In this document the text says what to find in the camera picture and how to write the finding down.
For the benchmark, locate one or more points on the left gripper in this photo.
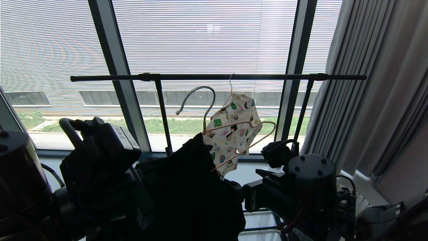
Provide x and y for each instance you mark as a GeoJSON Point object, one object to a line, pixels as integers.
{"type": "Point", "coordinates": [110, 201]}

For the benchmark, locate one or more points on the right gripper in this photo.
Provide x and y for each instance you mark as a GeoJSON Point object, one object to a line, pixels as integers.
{"type": "Point", "coordinates": [271, 194]}

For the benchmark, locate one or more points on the cream printed garment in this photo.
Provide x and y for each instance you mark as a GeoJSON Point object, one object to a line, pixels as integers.
{"type": "Point", "coordinates": [234, 134]}

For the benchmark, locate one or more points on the pink clothes hanger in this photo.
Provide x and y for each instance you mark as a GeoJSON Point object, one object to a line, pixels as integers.
{"type": "Point", "coordinates": [230, 85]}
{"type": "Point", "coordinates": [240, 123]}

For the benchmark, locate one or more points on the black garment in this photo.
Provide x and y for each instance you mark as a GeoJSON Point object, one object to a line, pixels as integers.
{"type": "Point", "coordinates": [187, 194]}

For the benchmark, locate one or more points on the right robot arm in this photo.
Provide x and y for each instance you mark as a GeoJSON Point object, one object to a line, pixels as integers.
{"type": "Point", "coordinates": [311, 180]}

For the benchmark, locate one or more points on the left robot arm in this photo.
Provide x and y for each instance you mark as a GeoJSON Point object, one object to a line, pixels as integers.
{"type": "Point", "coordinates": [20, 174]}

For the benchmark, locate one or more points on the white laundry basket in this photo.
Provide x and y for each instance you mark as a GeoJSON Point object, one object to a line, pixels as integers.
{"type": "Point", "coordinates": [362, 204]}

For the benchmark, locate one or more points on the black clothes rack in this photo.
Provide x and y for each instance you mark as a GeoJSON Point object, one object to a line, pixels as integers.
{"type": "Point", "coordinates": [187, 77]}

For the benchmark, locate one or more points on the beige curtain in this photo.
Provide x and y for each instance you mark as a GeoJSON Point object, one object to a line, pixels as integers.
{"type": "Point", "coordinates": [374, 83]}

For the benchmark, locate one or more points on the window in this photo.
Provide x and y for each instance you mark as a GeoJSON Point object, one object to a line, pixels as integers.
{"type": "Point", "coordinates": [207, 40]}

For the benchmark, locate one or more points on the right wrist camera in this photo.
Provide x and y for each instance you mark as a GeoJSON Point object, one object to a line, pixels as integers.
{"type": "Point", "coordinates": [277, 155]}

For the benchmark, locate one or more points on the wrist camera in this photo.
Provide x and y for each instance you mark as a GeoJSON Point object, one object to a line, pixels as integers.
{"type": "Point", "coordinates": [107, 147]}
{"type": "Point", "coordinates": [277, 155]}

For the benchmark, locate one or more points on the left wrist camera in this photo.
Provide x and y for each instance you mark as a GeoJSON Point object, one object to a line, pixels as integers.
{"type": "Point", "coordinates": [107, 147]}

